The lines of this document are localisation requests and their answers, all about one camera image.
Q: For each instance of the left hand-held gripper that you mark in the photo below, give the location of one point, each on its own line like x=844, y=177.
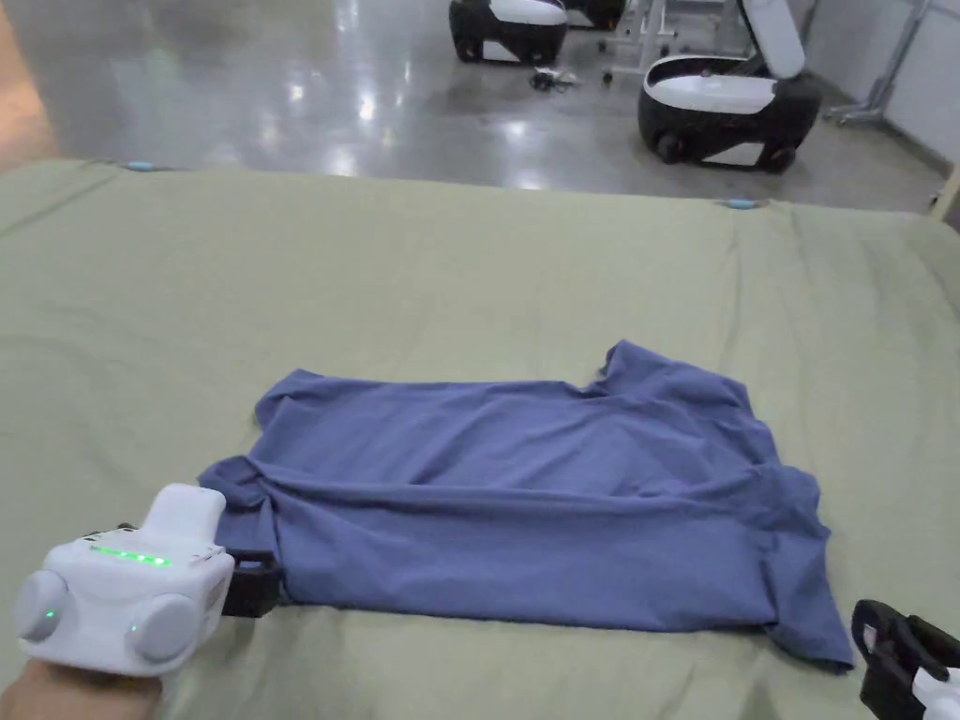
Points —
x=112, y=592

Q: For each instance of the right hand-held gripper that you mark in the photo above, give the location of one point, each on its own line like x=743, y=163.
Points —
x=911, y=675

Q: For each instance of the blue shirt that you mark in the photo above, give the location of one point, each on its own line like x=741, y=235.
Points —
x=525, y=510

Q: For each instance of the person's left hand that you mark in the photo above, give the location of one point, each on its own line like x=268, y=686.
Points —
x=82, y=694

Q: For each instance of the bed with pale green sheet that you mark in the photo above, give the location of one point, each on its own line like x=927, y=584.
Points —
x=375, y=285

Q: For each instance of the blue sheet clip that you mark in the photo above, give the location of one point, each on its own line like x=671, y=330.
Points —
x=739, y=203
x=140, y=166

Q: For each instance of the black and white wheeled robot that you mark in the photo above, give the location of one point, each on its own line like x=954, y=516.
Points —
x=510, y=30
x=720, y=105

